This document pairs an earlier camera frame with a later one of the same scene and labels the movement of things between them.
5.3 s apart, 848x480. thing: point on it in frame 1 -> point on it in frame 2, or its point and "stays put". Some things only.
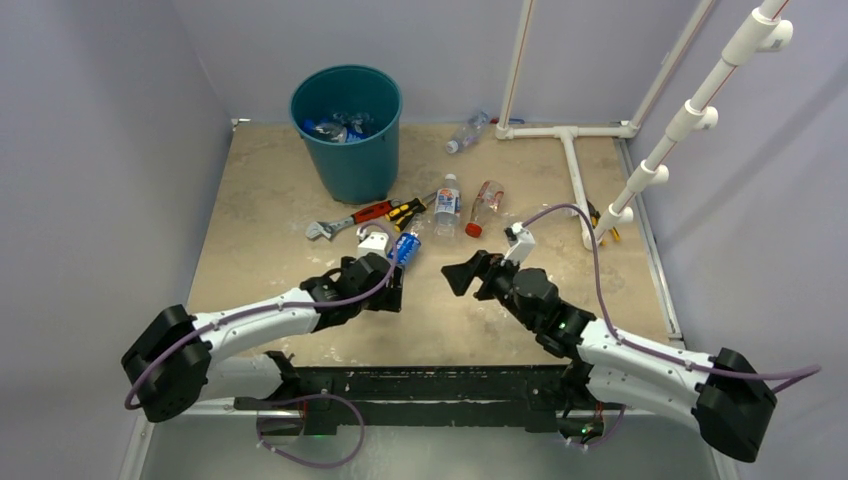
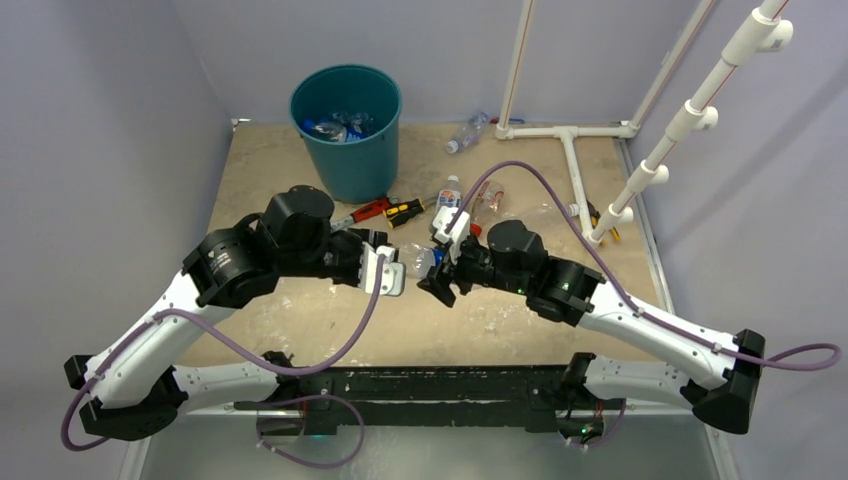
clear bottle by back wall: (469, 134) stays put
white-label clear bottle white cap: (447, 206) stays put
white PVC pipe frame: (771, 27) stays put
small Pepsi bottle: (408, 245) -> (417, 261)
